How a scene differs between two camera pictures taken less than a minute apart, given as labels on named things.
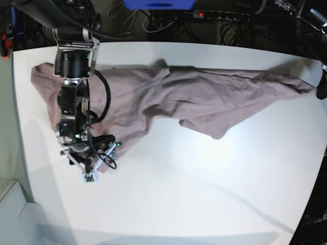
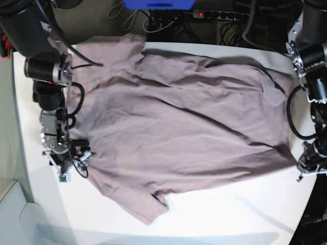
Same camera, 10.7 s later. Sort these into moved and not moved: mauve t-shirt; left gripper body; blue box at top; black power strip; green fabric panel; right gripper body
Moved: right gripper body; mauve t-shirt; left gripper body
Not moved: green fabric panel; black power strip; blue box at top
